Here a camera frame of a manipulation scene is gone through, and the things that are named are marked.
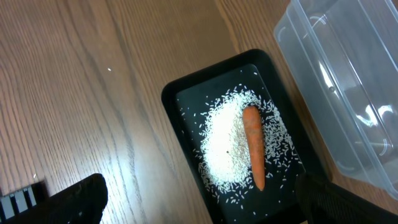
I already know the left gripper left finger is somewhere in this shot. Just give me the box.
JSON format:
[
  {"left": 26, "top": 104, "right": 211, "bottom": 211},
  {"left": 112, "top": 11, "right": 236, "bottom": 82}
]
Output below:
[{"left": 0, "top": 173, "right": 109, "bottom": 224}]

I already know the black waste tray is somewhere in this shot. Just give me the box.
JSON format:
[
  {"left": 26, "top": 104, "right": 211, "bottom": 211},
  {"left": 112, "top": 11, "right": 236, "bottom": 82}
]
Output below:
[{"left": 162, "top": 49, "right": 327, "bottom": 223}]

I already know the white rice pile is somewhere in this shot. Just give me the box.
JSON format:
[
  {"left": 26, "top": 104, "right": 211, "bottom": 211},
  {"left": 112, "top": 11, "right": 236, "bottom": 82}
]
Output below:
[{"left": 199, "top": 88, "right": 294, "bottom": 194}]

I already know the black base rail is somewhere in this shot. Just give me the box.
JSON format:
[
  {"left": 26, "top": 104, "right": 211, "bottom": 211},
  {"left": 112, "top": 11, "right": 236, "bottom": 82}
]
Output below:
[{"left": 1, "top": 180, "right": 49, "bottom": 224}]

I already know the orange carrot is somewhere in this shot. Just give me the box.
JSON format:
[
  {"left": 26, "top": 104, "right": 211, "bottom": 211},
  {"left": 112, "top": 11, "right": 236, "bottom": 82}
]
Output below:
[{"left": 243, "top": 106, "right": 266, "bottom": 191}]

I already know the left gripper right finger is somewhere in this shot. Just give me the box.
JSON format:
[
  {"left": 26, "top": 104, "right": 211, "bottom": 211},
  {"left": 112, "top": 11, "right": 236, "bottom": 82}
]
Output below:
[{"left": 295, "top": 174, "right": 397, "bottom": 224}]

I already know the clear plastic container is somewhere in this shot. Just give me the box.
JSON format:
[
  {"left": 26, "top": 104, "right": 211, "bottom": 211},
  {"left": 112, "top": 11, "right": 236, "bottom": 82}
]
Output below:
[{"left": 274, "top": 0, "right": 397, "bottom": 198}]

